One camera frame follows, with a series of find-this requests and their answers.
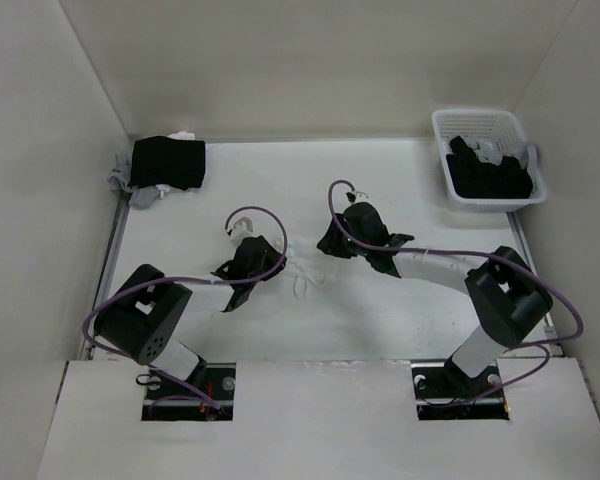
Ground white tank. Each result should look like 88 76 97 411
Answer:
168 131 196 141
282 237 337 300

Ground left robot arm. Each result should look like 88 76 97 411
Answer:
93 236 286 399

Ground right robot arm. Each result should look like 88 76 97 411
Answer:
317 202 553 396

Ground black tank tops in basket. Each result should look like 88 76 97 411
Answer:
446 135 533 199

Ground folded black tank top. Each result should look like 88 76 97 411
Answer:
130 136 206 190

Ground white tank top in stack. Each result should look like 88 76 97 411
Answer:
168 131 196 141

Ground grey tank top in basket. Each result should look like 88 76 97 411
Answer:
462 136 538 170

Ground grey tank top under stack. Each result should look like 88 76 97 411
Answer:
106 153 165 210

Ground white plastic basket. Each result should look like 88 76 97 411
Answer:
431 108 547 213

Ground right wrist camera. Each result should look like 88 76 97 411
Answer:
346 190 369 204

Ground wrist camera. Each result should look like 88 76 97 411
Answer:
346 190 369 204
226 217 254 246

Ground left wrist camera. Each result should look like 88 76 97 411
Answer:
226 217 254 246

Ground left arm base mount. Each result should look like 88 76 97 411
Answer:
136 363 237 422

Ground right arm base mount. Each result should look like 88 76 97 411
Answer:
411 361 509 421

